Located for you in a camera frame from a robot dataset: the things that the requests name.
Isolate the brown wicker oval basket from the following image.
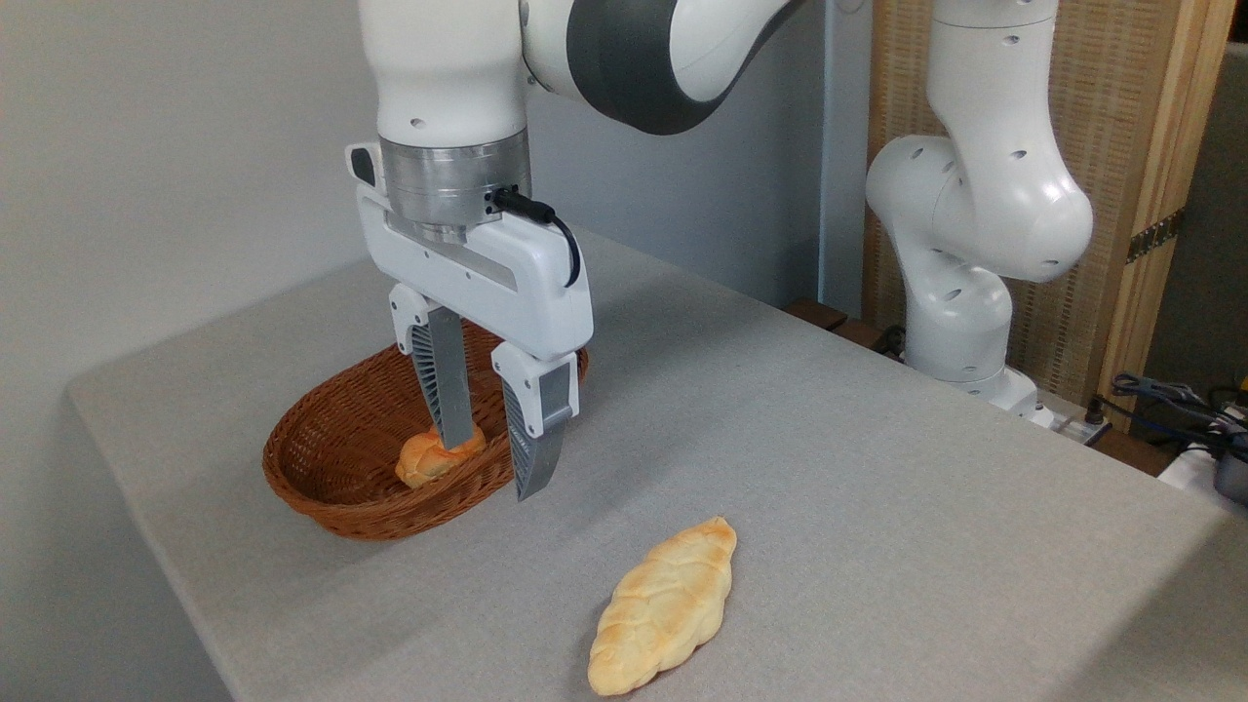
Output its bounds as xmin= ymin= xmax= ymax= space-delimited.
xmin=262 ymin=314 xmax=590 ymax=542

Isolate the small round bread roll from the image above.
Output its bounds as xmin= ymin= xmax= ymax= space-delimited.
xmin=395 ymin=424 xmax=487 ymax=489

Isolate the bundle of dark cables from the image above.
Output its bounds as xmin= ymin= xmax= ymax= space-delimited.
xmin=1110 ymin=370 xmax=1248 ymax=461

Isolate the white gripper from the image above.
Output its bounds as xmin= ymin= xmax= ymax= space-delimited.
xmin=345 ymin=142 xmax=595 ymax=503

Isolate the dark wooden ledge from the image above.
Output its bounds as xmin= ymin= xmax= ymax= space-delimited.
xmin=783 ymin=298 xmax=910 ymax=358

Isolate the long braided bread loaf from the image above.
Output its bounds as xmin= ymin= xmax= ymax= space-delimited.
xmin=587 ymin=517 xmax=738 ymax=697

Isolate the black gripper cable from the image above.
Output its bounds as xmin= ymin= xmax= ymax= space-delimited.
xmin=490 ymin=187 xmax=583 ymax=290

